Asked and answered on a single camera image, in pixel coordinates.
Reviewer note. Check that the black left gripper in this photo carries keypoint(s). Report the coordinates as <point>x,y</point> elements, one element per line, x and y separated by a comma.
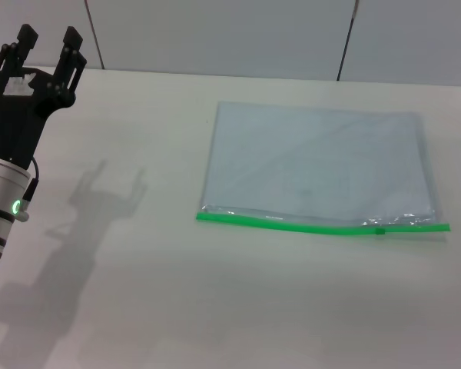
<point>17,115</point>

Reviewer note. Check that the clear green-zip document bag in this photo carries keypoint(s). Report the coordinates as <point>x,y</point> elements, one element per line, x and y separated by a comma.
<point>315,165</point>

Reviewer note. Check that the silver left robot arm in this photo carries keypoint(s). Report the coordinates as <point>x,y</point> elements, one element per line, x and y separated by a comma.
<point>0,200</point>

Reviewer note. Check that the green zip slider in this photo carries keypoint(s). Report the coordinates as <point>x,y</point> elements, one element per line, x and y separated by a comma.
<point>380,231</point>

